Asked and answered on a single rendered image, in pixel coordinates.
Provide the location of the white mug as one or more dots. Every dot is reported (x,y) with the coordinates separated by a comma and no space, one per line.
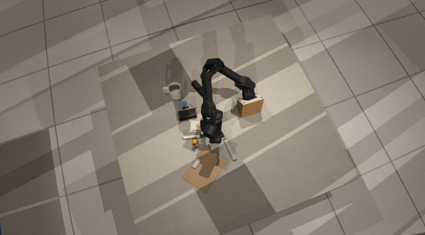
(174,90)

